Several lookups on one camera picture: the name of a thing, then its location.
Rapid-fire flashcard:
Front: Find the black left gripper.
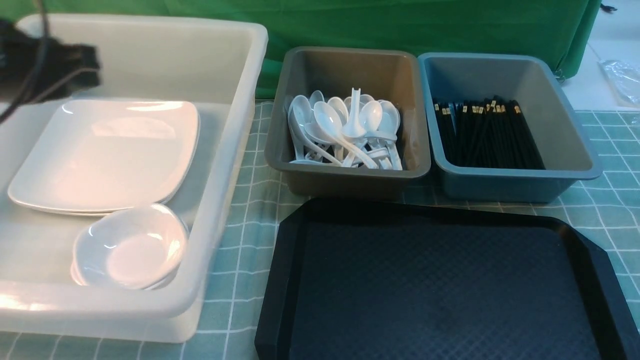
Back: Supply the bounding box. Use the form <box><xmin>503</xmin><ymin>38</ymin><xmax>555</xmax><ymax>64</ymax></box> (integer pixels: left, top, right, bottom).
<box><xmin>0</xmin><ymin>19</ymin><xmax>102</xmax><ymax>103</ymax></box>

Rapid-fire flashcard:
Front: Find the white square rice plate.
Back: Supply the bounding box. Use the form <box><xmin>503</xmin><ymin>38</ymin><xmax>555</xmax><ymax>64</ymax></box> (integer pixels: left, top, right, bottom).
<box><xmin>7</xmin><ymin>99</ymin><xmax>201</xmax><ymax>195</ymax></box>

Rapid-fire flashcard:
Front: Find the large white plastic tub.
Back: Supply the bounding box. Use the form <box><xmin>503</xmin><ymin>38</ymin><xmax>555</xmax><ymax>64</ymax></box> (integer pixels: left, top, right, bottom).
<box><xmin>0</xmin><ymin>14</ymin><xmax>268</xmax><ymax>343</ymax></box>

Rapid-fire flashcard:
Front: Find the white bowl in tub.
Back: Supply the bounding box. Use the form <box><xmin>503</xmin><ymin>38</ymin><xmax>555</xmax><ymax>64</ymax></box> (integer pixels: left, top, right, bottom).
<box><xmin>70</xmin><ymin>203</ymin><xmax>190</xmax><ymax>290</ymax></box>

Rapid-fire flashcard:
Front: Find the pile of white spoons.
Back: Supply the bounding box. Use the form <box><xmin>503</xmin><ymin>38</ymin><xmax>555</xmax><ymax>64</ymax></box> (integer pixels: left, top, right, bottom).
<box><xmin>286</xmin><ymin>88</ymin><xmax>403</xmax><ymax>171</ymax></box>

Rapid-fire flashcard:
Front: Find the brown spoon bin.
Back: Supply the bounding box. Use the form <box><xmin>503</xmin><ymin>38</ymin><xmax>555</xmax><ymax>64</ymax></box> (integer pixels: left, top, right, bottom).
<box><xmin>263</xmin><ymin>47</ymin><xmax>432</xmax><ymax>199</ymax></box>

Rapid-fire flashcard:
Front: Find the black serving tray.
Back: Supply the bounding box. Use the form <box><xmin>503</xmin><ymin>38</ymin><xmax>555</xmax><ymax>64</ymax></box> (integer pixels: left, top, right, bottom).
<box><xmin>254</xmin><ymin>198</ymin><xmax>640</xmax><ymax>360</ymax></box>

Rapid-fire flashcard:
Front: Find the bundle of black chopsticks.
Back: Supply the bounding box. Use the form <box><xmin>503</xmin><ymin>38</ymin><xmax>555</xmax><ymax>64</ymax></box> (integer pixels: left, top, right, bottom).
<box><xmin>432</xmin><ymin>95</ymin><xmax>546</xmax><ymax>170</ymax></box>

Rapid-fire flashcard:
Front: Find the green backdrop cloth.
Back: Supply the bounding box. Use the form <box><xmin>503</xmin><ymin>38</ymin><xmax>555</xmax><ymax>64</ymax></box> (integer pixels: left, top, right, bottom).
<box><xmin>45</xmin><ymin>0</ymin><xmax>601</xmax><ymax>99</ymax></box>

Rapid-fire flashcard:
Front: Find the blue-grey chopstick bin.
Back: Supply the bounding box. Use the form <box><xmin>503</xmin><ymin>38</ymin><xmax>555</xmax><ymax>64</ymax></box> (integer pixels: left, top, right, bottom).
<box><xmin>418</xmin><ymin>52</ymin><xmax>603</xmax><ymax>203</ymax></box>

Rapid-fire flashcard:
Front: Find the clear plastic bag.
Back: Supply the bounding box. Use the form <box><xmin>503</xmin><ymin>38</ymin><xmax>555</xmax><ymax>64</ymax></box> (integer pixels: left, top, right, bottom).
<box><xmin>599</xmin><ymin>59</ymin><xmax>640</xmax><ymax>108</ymax></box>

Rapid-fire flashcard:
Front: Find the green checkered tablecloth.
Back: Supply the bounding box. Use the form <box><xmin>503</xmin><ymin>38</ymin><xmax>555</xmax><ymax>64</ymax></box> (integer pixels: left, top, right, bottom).
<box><xmin>1</xmin><ymin>102</ymin><xmax>640</xmax><ymax>360</ymax></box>

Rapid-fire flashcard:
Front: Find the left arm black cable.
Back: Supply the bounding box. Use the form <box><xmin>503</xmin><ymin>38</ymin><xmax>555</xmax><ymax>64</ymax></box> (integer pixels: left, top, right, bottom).
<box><xmin>0</xmin><ymin>0</ymin><xmax>96</xmax><ymax>123</ymax></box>

